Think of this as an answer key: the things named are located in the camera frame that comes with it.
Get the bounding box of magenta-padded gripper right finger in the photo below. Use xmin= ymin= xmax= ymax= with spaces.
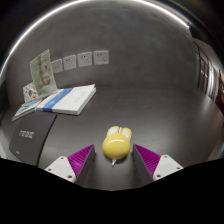
xmin=131 ymin=143 xmax=184 ymax=186

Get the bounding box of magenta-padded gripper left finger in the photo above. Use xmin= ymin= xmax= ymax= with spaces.
xmin=44 ymin=144 xmax=97 ymax=187

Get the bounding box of yellow computer mouse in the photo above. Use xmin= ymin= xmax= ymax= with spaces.
xmin=101 ymin=125 xmax=133 ymax=167

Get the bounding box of black mouse pad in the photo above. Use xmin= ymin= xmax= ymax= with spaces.
xmin=8 ymin=111 xmax=58 ymax=167

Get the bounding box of white book with blue stripe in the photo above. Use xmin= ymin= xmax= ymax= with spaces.
xmin=35 ymin=83 xmax=97 ymax=116

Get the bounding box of small colourful printed card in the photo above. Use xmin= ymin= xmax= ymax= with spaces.
xmin=22 ymin=81 xmax=38 ymax=104

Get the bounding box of dark framed glass partition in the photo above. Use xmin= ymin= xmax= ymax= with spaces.
xmin=193 ymin=37 xmax=224 ymax=113

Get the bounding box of long ceiling light strip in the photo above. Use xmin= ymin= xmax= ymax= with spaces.
xmin=0 ymin=0 xmax=192 ymax=79

